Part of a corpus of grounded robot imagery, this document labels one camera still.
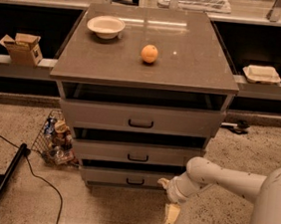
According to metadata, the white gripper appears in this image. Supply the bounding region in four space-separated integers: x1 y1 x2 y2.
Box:
157 172 210 224

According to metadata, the grey bottom drawer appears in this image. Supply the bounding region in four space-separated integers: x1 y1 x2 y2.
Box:
80 166 175 189

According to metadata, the grey drawer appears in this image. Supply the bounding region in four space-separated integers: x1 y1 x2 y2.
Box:
72 139 205 166
60 99 224 138
80 166 175 189

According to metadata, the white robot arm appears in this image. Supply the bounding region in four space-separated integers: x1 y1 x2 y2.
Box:
158 157 281 224

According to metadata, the grey middle drawer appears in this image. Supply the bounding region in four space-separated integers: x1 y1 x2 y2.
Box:
72 139 205 166

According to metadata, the grey top drawer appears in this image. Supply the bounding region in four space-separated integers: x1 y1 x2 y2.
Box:
60 99 224 138

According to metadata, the grey drawer cabinet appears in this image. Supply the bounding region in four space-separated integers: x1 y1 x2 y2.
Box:
50 3 238 188

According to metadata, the open cardboard box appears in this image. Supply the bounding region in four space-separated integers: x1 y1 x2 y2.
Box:
0 33 43 67

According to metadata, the orange fruit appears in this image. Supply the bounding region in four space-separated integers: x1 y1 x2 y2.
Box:
140 45 158 64

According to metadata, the white foam takeout container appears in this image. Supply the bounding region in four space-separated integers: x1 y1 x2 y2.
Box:
243 65 281 85

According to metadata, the white paper bowl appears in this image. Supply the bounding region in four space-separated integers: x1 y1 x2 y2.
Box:
87 16 126 40

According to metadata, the white tray on shelf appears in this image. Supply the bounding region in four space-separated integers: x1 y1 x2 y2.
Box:
156 0 233 16

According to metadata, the black floor bracket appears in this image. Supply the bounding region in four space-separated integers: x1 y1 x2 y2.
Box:
221 120 250 134

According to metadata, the wire basket with items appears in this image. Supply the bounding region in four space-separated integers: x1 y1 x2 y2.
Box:
31 110 79 166

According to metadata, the black floor cable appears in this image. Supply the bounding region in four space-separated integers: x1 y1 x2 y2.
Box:
0 114 72 224

